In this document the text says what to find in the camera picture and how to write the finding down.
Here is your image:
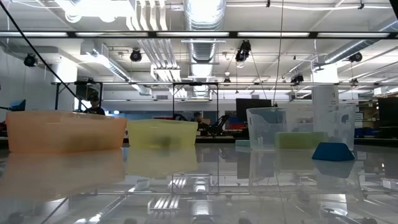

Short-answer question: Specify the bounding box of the black background rig frame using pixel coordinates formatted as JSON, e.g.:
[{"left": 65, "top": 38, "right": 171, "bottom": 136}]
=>
[
  {"left": 55, "top": 80, "right": 104, "bottom": 111},
  {"left": 171, "top": 81, "right": 220, "bottom": 121}
]

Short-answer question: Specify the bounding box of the black diagonal strut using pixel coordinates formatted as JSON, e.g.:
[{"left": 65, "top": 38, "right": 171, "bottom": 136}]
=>
[{"left": 0, "top": 0, "right": 90, "bottom": 111}]

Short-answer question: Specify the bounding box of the black monitor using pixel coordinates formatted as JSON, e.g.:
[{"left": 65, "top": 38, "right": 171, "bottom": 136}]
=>
[{"left": 235, "top": 98, "right": 272, "bottom": 124}]

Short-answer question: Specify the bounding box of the dark monitor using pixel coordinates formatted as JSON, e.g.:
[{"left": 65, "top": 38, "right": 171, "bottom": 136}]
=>
[{"left": 377, "top": 96, "right": 398, "bottom": 129}]

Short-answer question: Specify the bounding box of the black beam with light strips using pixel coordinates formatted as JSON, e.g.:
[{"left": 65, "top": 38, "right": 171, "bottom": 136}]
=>
[{"left": 0, "top": 30, "right": 398, "bottom": 40}]

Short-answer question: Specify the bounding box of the white pillar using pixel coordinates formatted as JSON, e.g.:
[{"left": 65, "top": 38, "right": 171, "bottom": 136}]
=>
[{"left": 311, "top": 61, "right": 340, "bottom": 107}]

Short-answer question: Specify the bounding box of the orange translucent plastic bin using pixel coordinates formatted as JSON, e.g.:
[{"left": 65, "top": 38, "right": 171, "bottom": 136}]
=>
[{"left": 5, "top": 110, "right": 128, "bottom": 154}]

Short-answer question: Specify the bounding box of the green rectangular block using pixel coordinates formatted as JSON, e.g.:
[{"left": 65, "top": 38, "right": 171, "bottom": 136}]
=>
[{"left": 274, "top": 131, "right": 329, "bottom": 151}]

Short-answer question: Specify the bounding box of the blue cube block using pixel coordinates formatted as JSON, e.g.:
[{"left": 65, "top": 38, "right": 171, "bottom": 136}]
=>
[{"left": 311, "top": 142, "right": 356, "bottom": 162}]

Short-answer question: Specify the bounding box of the person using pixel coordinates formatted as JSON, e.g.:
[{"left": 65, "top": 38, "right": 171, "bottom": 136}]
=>
[
  {"left": 83, "top": 93, "right": 107, "bottom": 116},
  {"left": 192, "top": 111, "right": 211, "bottom": 132}
]

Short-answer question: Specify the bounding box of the clear plastic bin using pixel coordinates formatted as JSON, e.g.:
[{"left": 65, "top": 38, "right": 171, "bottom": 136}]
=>
[{"left": 246, "top": 103, "right": 357, "bottom": 152}]

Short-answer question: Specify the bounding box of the blue screen monitor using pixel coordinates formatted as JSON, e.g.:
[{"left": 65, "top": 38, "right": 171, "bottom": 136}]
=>
[{"left": 9, "top": 99, "right": 27, "bottom": 112}]

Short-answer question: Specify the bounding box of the silver ceiling duct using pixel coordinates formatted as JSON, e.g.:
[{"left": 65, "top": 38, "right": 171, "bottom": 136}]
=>
[{"left": 182, "top": 0, "right": 227, "bottom": 98}]

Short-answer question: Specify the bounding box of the thin hanging cable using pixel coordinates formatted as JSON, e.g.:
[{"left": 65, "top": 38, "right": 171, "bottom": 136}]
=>
[{"left": 272, "top": 0, "right": 285, "bottom": 107}]

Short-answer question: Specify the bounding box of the yellow translucent plastic bin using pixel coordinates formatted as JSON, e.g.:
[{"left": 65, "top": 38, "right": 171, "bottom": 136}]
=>
[{"left": 126, "top": 119, "right": 199, "bottom": 149}]

